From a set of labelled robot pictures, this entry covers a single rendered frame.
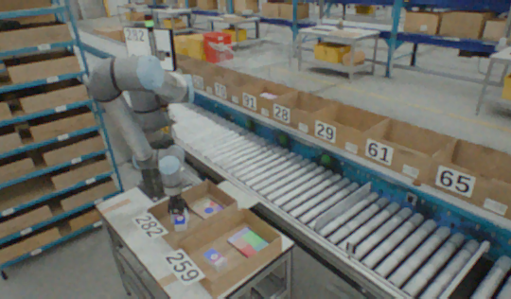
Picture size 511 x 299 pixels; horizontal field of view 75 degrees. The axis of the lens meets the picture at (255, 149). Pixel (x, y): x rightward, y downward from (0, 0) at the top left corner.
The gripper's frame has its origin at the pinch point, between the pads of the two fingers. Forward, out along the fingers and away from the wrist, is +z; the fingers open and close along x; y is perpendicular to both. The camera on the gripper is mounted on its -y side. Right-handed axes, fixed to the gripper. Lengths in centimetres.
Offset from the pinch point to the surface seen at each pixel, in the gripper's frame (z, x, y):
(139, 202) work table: 3.6, -24.8, -25.7
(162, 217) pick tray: 2.7, -10.4, -8.0
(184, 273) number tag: -7.7, 3.9, 42.2
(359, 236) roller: 4, 85, 26
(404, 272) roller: 4, 94, 50
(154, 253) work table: 3.6, -12.0, 16.7
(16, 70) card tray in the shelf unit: -63, -93, -87
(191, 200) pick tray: 1.5, 5.3, -18.0
